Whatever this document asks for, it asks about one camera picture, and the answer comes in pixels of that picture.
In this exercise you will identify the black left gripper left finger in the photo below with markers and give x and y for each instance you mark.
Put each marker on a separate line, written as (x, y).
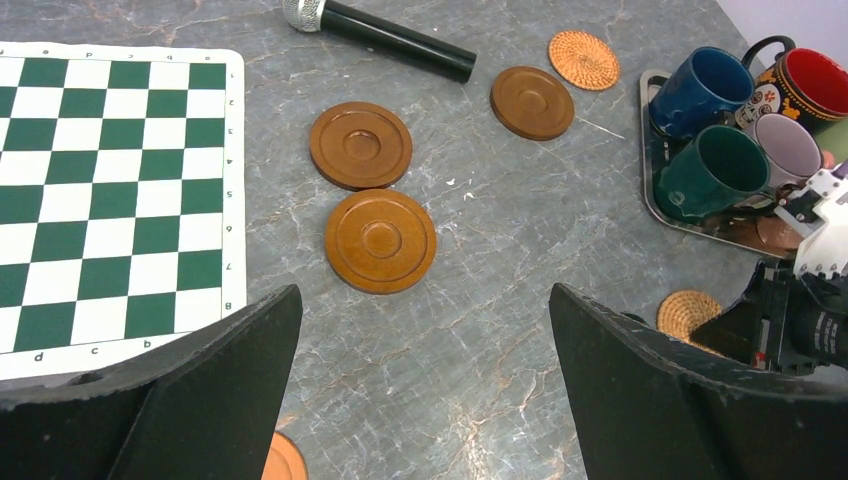
(203, 406)

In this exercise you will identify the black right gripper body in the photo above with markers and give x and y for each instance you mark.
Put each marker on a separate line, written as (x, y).
(782, 323)

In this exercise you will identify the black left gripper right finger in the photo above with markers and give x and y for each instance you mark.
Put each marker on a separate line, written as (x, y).
(648, 406)

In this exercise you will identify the lilac cup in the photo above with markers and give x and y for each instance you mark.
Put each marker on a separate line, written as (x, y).
(792, 152)

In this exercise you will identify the dark green mug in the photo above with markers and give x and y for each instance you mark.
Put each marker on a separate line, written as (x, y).
(719, 168)

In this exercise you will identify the light brown grooved coaster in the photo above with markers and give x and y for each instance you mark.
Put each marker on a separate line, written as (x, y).
(380, 241)

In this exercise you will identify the brown grooved wooden coaster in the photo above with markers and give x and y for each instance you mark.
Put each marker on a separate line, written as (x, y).
(360, 145)

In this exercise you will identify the reddish brown grooved coaster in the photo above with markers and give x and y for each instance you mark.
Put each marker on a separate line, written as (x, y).
(531, 103)

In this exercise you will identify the light orange wooden coaster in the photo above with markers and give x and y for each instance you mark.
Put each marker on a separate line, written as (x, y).
(284, 461)

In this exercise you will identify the woven rattan coaster near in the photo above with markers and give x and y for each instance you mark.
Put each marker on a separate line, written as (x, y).
(682, 312)

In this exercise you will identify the woven rattan coaster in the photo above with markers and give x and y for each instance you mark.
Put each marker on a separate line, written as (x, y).
(682, 312)
(583, 60)

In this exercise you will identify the woven rattan coaster far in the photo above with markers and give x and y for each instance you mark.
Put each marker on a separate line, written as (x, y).
(583, 60)

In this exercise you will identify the metal serving tray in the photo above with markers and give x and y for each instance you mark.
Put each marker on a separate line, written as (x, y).
(656, 152)

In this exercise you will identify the green white chessboard mat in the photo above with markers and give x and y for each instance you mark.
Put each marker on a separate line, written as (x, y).
(122, 201)

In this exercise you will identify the dark blue mug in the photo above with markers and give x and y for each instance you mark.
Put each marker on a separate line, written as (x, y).
(709, 83)

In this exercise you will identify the black handheld microphone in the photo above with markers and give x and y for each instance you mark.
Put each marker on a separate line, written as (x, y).
(405, 44)

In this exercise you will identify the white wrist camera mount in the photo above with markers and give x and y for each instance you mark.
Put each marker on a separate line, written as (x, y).
(818, 212)

